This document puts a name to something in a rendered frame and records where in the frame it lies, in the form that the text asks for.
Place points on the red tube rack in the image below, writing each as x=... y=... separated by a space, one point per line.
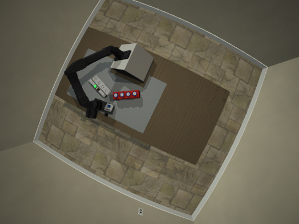
x=125 y=96

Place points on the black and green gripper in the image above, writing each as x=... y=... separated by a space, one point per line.
x=101 y=103

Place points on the grey control panel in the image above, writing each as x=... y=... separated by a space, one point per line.
x=109 y=109

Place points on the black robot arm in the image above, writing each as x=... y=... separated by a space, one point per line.
x=70 y=72

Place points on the grey flat mat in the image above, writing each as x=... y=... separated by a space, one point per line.
x=134 y=113

